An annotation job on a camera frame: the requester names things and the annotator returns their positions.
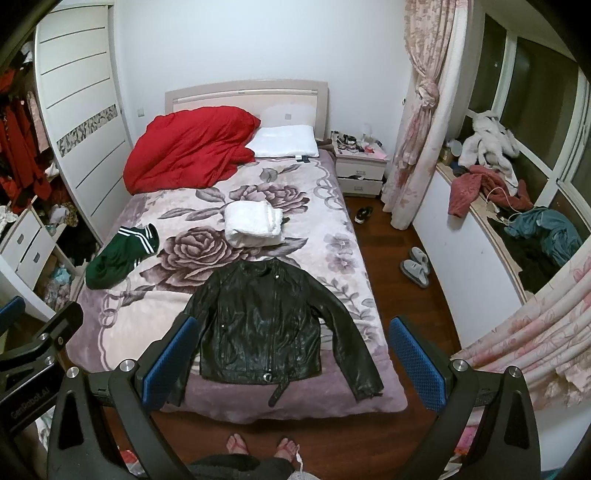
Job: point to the black leather jacket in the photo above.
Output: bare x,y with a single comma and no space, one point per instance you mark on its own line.
260,323

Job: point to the beige bed headboard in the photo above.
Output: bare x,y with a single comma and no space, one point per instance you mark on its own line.
275,102

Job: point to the white fluffy garment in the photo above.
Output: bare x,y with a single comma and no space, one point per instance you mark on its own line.
492,146

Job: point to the white sliding wardrobe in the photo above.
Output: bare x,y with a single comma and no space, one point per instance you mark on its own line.
79,104

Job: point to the green striped garment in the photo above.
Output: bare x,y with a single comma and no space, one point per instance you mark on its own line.
126,250

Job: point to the dark red garment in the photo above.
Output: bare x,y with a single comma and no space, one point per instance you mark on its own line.
480,180

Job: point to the grey slipper far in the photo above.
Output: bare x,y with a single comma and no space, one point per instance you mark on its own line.
419,256

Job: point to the pink floral curtain left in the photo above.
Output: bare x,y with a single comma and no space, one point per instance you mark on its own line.
435,39

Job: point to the pink floral curtain right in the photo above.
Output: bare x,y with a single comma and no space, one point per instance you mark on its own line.
548,338

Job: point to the red duvet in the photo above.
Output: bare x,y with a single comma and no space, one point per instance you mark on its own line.
190,149

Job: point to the pink floral curtain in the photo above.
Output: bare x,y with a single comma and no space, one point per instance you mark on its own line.
548,338
435,39

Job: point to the folded white garment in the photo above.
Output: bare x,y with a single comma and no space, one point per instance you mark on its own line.
250,224

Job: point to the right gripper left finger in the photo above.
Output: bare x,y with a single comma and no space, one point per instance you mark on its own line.
81,444

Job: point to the white pillow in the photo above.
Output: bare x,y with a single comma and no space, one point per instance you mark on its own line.
284,141

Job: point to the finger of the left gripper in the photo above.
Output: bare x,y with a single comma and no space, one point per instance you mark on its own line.
11,312

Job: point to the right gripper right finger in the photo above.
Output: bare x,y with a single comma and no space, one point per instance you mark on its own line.
506,444

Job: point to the floral purple bed blanket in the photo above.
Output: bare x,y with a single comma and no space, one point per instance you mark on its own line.
120,322

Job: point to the white nightstand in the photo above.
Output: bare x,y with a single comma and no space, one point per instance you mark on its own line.
359,166

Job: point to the teal garment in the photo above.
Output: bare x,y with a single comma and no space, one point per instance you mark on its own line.
558,237

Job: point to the white drawer unit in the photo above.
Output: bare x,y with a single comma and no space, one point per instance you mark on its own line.
25,252

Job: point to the hanging red clothes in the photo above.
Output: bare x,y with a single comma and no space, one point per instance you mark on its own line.
21,177

